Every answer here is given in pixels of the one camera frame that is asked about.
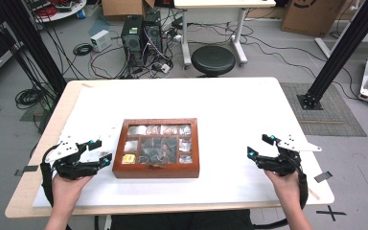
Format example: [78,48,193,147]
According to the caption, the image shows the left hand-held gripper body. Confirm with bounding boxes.
[39,135,102,180]

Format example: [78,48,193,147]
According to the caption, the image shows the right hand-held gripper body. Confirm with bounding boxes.
[256,133,323,177]

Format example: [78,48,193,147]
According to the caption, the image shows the wooden box with glass lid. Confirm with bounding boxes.
[111,117,201,179]

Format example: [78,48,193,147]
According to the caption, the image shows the person's right hand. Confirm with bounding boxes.
[264,170,302,201]

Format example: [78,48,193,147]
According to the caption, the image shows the person's left hand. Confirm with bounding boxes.
[51,174,94,207]

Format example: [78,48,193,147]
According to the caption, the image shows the yellow tea packet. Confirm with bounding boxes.
[122,153,138,165]

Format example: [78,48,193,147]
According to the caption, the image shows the assorted tea bag packets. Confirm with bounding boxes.
[124,124,193,166]

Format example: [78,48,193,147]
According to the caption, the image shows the grey floor mat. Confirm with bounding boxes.
[280,82,367,138]

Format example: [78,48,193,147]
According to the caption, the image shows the person's dark trousers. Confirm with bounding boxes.
[109,209,256,230]

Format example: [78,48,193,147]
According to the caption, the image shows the black round stool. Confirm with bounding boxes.
[191,45,237,78]

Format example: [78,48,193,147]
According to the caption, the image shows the white power supply box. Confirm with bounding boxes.
[89,29,113,53]

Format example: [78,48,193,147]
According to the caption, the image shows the black computer tower green label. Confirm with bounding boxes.
[121,14,145,79]

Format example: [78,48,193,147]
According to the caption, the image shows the large cardboard box black logo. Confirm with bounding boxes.
[280,0,347,37]

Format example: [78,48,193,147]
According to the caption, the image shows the white round table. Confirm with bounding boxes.
[28,0,88,24]

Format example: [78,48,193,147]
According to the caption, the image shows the small cardboard box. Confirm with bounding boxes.
[101,0,156,17]

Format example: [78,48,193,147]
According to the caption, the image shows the light desk with white legs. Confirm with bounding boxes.
[173,0,277,68]

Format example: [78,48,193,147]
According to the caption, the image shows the black sleeved gripper cable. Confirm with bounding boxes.
[39,162,56,209]
[254,172,310,230]

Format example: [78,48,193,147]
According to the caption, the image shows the black cable coil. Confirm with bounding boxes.
[72,42,94,57]
[14,86,48,110]

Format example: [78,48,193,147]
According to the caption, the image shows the black metal post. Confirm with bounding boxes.
[296,0,368,111]
[0,0,67,95]

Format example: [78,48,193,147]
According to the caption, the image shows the white table frame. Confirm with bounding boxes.
[313,24,368,59]

